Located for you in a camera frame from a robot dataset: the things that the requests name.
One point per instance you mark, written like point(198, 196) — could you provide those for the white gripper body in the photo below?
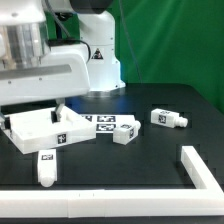
point(62, 73)

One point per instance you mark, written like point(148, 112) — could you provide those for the white marker sheet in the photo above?
point(105, 123)

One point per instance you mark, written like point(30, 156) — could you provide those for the white L-shaped fence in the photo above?
point(205, 199)

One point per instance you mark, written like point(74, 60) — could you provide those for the white square table top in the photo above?
point(34, 130)

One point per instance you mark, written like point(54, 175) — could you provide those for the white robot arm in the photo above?
point(33, 67)

